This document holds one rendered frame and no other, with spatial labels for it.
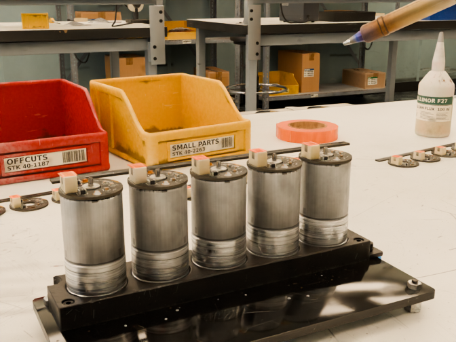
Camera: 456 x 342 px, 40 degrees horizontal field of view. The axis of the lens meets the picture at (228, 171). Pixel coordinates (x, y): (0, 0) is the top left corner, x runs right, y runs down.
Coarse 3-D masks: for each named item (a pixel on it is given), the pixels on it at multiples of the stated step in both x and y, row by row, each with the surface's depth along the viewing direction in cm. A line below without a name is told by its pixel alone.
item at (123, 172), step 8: (320, 144) 32; (328, 144) 32; (336, 144) 32; (344, 144) 32; (272, 152) 30; (280, 152) 30; (288, 152) 30; (216, 160) 29; (224, 160) 29; (232, 160) 29; (128, 168) 27; (152, 168) 27; (160, 168) 28; (168, 168) 28; (80, 176) 26; (88, 176) 26; (96, 176) 26; (104, 176) 26
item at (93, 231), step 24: (72, 216) 24; (96, 216) 24; (120, 216) 25; (72, 240) 24; (96, 240) 24; (120, 240) 25; (72, 264) 25; (96, 264) 24; (120, 264) 25; (72, 288) 25; (96, 288) 25; (120, 288) 25
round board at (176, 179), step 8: (168, 176) 26; (176, 176) 26; (184, 176) 26; (128, 184) 25; (136, 184) 25; (144, 184) 25; (152, 184) 25; (160, 184) 25; (176, 184) 25; (184, 184) 25
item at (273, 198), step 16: (256, 176) 28; (272, 176) 27; (288, 176) 27; (256, 192) 28; (272, 192) 27; (288, 192) 28; (256, 208) 28; (272, 208) 28; (288, 208) 28; (256, 224) 28; (272, 224) 28; (288, 224) 28; (256, 240) 28; (272, 240) 28; (288, 240) 28; (272, 256) 28
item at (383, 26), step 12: (420, 0) 26; (432, 0) 25; (444, 0) 25; (396, 12) 26; (408, 12) 26; (420, 12) 26; (432, 12) 26; (372, 24) 27; (384, 24) 26; (396, 24) 26; (408, 24) 26; (372, 36) 27
